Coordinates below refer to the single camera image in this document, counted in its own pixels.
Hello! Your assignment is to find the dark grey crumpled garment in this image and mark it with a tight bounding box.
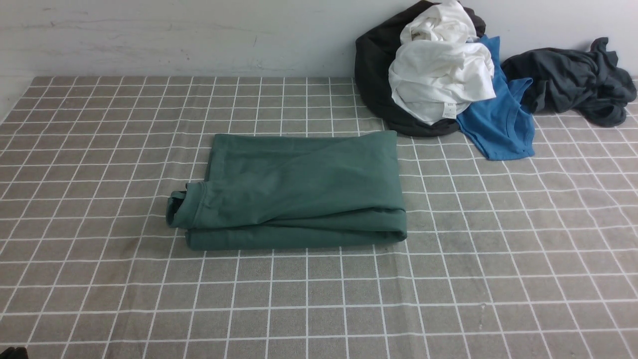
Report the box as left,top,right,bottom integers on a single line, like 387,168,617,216
501,37,637,128

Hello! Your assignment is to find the white crumpled shirt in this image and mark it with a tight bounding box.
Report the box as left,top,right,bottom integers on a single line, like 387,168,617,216
389,0,496,125

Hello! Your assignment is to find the green long-sleeved shirt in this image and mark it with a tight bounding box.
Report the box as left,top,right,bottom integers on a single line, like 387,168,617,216
165,131,408,251

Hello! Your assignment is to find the black crumpled garment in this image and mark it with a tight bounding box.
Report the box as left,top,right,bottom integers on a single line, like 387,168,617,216
354,0,486,137

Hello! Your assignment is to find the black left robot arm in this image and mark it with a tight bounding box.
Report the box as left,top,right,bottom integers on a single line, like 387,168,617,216
0,347,29,359

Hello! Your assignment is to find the blue crumpled shirt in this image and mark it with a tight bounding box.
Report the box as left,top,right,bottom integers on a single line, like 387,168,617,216
457,35,535,161

